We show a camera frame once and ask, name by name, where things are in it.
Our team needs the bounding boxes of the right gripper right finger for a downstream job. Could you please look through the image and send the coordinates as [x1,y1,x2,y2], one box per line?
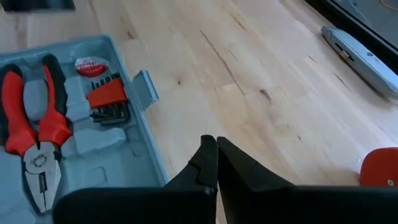
[216,137,398,224]

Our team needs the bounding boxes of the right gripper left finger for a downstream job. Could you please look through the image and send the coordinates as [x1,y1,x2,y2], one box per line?
[52,134,219,224]

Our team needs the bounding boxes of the grey plastic tool case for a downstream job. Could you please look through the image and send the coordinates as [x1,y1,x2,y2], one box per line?
[0,34,170,224]

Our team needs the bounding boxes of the red black small tool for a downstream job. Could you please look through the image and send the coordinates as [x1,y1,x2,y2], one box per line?
[86,73,131,127]

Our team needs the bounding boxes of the red black handled tool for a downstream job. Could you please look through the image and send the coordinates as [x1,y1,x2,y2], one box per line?
[0,53,74,215]

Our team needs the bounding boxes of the red white tape roll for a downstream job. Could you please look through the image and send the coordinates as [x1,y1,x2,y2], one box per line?
[74,56,110,78]

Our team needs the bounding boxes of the grey utility knife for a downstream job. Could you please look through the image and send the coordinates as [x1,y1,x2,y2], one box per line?
[320,26,398,100]

